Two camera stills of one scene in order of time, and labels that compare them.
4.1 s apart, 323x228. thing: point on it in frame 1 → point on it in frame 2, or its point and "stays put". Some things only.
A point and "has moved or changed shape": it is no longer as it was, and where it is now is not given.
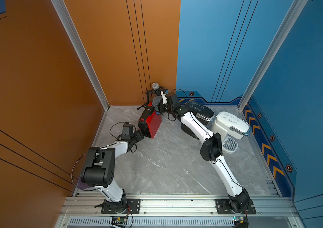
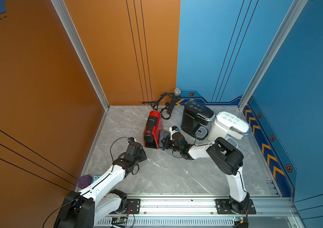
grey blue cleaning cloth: x=156 y=101 → x=163 y=135
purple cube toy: x=82 y=185 stays put
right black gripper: x=160 y=108 → x=167 y=140
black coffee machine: x=204 y=113 stays put
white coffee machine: x=231 y=128 stays put
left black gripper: x=138 y=135 → x=143 y=156
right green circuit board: x=241 y=222 stays put
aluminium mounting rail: x=178 y=210 stays put
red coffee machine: x=150 y=121 has moved or changed shape
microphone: x=156 y=90 has moved or changed shape
